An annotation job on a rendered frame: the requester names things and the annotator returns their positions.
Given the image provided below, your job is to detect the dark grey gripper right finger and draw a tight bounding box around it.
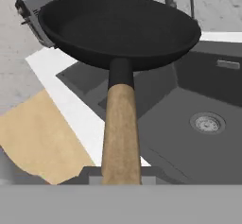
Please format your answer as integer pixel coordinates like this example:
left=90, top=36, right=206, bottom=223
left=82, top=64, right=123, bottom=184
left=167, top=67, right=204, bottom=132
left=140, top=165, right=187, bottom=185

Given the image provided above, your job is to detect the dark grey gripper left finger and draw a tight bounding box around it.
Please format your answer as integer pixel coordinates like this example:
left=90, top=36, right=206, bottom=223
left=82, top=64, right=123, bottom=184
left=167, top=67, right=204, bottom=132
left=58, top=165, right=104, bottom=185

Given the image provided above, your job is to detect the black pan with wooden handle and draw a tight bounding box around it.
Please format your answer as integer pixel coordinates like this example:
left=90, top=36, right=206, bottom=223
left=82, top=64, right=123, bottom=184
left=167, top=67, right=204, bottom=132
left=37, top=0, right=202, bottom=185

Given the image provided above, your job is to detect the grey sink with white rim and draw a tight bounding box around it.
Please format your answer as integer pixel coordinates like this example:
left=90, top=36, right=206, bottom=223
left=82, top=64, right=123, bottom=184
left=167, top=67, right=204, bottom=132
left=25, top=30, right=242, bottom=185

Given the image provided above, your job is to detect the beige sponge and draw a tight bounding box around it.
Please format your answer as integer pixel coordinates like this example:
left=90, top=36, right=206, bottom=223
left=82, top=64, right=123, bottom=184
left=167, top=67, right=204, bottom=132
left=0, top=88, right=96, bottom=185

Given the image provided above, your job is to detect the round metal sink drain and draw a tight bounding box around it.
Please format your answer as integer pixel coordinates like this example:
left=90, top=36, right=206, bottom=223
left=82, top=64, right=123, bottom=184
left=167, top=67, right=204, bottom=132
left=189, top=112, right=227, bottom=135

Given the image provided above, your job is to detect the grey toaster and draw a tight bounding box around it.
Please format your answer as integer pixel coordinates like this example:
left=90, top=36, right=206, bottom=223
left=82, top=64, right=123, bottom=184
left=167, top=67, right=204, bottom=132
left=14, top=0, right=70, bottom=49

